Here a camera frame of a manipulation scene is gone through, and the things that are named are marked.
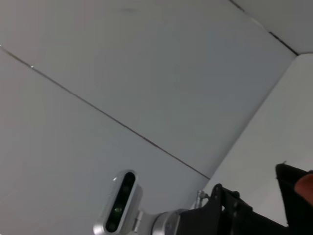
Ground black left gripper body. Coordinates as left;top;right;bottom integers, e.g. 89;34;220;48
179;183;289;235

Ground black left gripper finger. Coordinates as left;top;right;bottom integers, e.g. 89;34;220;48
223;190;254;216

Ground black food bag orange handles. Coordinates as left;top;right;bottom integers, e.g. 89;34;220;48
275;160;313;235

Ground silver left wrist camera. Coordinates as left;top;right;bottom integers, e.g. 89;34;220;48
92;168;144;235

